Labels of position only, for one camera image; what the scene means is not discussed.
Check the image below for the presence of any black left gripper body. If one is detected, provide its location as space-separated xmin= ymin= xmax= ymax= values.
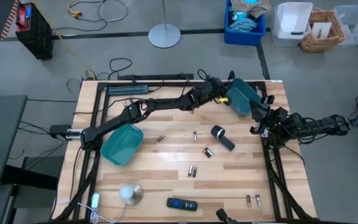
xmin=202 ymin=76 xmax=229 ymax=105

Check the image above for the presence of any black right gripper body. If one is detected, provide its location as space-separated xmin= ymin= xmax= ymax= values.
xmin=262 ymin=105 xmax=291 ymax=141

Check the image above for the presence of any teal plastic bin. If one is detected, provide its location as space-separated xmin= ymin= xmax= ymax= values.
xmin=226 ymin=77 xmax=263 ymax=118
xmin=100 ymin=123 xmax=145 ymax=167

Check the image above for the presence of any black silver-ringed flashlight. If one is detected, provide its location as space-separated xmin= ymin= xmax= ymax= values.
xmin=210 ymin=124 xmax=236 ymax=152

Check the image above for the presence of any blue plastic crate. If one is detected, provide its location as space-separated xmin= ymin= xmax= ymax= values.
xmin=224 ymin=0 xmax=267 ymax=47

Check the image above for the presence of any black power strip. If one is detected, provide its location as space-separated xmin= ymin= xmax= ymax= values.
xmin=117 ymin=73 xmax=195 ymax=81

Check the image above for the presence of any grey-blue cloth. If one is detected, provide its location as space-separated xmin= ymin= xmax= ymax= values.
xmin=228 ymin=17 xmax=258 ymax=33

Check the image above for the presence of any grey round floor stand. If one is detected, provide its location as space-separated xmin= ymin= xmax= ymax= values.
xmin=148 ymin=0 xmax=182 ymax=49

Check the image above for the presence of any wicker basket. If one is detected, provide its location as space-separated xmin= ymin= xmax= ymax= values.
xmin=300 ymin=7 xmax=347 ymax=53

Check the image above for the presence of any grey multiport hub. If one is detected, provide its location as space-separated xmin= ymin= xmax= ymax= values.
xmin=108 ymin=85 xmax=150 ymax=96

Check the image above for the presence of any brown cloth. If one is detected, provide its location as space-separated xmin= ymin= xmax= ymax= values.
xmin=231 ymin=0 xmax=273 ymax=19

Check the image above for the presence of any white plastic bin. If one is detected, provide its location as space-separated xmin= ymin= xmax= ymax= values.
xmin=271 ymin=2 xmax=314 ymax=48

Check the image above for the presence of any white paper card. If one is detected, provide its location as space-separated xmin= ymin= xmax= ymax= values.
xmin=311 ymin=22 xmax=333 ymax=40

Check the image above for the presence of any black remote control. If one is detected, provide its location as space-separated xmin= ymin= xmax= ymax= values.
xmin=166 ymin=197 xmax=198 ymax=212

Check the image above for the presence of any white bulb silver base lamp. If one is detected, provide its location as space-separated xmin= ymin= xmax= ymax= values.
xmin=119 ymin=183 xmax=144 ymax=207

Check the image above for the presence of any white power adapter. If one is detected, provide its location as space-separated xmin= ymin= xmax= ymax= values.
xmin=91 ymin=192 xmax=101 ymax=209

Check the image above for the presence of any red black equipment box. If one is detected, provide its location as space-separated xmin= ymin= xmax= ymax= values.
xmin=14 ymin=2 xmax=55 ymax=60

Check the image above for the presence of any black desk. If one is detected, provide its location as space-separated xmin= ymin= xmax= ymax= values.
xmin=0 ymin=95 xmax=29 ymax=190

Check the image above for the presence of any black metal table frame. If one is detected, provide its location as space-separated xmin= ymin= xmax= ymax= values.
xmin=54 ymin=80 xmax=316 ymax=223

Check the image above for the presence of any thin yellow cable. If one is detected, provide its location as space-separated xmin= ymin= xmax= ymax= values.
xmin=31 ymin=0 xmax=96 ymax=81

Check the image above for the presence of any yellow extension cord plug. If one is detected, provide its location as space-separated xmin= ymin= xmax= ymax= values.
xmin=68 ymin=0 xmax=84 ymax=19

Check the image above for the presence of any black box with silver bracket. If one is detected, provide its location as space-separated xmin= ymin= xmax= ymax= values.
xmin=50 ymin=124 xmax=83 ymax=141

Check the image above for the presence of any white lamp cable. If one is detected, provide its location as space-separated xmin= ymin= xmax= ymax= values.
xmin=53 ymin=200 xmax=127 ymax=224

